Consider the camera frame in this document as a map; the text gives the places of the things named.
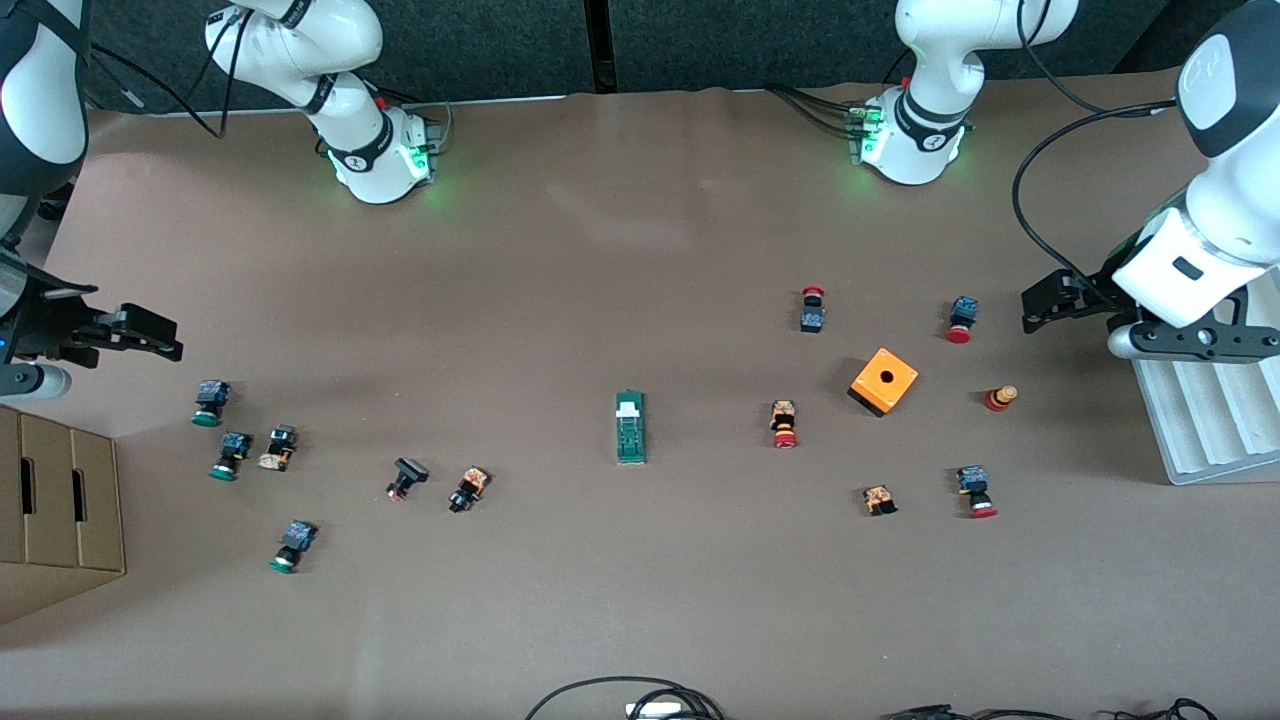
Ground green load switch white lever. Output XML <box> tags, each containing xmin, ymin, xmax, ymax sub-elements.
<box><xmin>614</xmin><ymin>388</ymin><xmax>649</xmax><ymax>466</ymax></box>

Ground green mushroom button blue block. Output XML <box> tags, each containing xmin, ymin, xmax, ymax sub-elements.
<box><xmin>190</xmin><ymin>378</ymin><xmax>233</xmax><ymax>429</ymax></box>
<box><xmin>268</xmin><ymin>518</ymin><xmax>319</xmax><ymax>576</ymax></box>
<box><xmin>207</xmin><ymin>430</ymin><xmax>254</xmax><ymax>483</ymax></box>

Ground red mushroom button blue block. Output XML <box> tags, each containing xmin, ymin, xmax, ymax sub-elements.
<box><xmin>944</xmin><ymin>295</ymin><xmax>981</xmax><ymax>346</ymax></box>
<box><xmin>955</xmin><ymin>464</ymin><xmax>999</xmax><ymax>520</ymax></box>

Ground grey ribbed plastic tray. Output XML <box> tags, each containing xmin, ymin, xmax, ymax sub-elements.
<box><xmin>1130</xmin><ymin>350</ymin><xmax>1280</xmax><ymax>488</ymax></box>

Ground orange box with round hole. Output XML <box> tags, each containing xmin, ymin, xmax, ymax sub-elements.
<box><xmin>847</xmin><ymin>346</ymin><xmax>920</xmax><ymax>419</ymax></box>

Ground brown cardboard box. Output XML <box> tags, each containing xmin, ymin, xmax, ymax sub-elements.
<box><xmin>0</xmin><ymin>404</ymin><xmax>128</xmax><ymax>626</ymax></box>

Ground black indicator lamp red terminals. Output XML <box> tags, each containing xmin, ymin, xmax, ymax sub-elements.
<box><xmin>385</xmin><ymin>456</ymin><xmax>431</xmax><ymax>503</ymax></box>

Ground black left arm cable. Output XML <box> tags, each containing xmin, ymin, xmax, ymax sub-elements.
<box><xmin>1011</xmin><ymin>0</ymin><xmax>1206</xmax><ymax>296</ymax></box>

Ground black selector switch orange block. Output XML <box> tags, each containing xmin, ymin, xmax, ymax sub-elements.
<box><xmin>256</xmin><ymin>423</ymin><xmax>299</xmax><ymax>473</ymax></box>
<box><xmin>447</xmin><ymin>465</ymin><xmax>491</xmax><ymax>515</ymax></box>

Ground black looped floor cable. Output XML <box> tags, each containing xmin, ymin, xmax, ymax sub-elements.
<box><xmin>523</xmin><ymin>676</ymin><xmax>728</xmax><ymax>720</ymax></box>

